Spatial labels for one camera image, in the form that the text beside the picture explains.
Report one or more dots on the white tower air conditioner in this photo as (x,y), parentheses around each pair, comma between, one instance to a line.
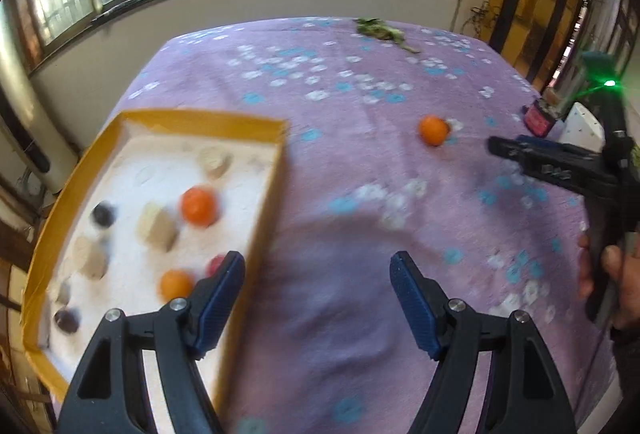
(20,114)

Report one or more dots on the purple floral blanket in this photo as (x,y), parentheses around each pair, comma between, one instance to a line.
(350,114)

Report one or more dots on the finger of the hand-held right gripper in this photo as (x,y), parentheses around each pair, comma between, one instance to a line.
(545,169)
(550,148)

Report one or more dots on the yellow-rimmed white tray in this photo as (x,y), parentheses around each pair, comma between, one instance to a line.
(150,149)

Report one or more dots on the person's right hand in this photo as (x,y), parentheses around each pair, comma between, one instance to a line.
(627,284)

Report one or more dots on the dried green leaves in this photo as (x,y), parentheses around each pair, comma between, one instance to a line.
(382,30)

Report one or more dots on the red packet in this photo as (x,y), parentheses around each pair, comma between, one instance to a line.
(540,116)

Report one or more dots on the red cherry tomato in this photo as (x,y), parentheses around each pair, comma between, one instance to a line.
(215,264)

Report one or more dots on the beige banana chunk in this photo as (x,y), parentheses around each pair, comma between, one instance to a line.
(157,229)
(90,259)

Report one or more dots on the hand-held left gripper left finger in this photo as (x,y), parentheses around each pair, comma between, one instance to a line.
(217,304)

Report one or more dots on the dark purple grape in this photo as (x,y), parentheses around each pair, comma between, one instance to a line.
(66,320)
(103,215)

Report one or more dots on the round beige banana slice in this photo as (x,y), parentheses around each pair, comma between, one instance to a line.
(215,161)

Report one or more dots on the white container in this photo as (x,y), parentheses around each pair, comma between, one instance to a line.
(582,125)

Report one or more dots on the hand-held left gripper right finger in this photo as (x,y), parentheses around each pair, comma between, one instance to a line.
(415,309)

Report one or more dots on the large orange mandarin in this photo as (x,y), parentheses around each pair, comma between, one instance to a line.
(199,205)

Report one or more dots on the small orange kumquat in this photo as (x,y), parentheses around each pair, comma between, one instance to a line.
(433,130)
(175,285)

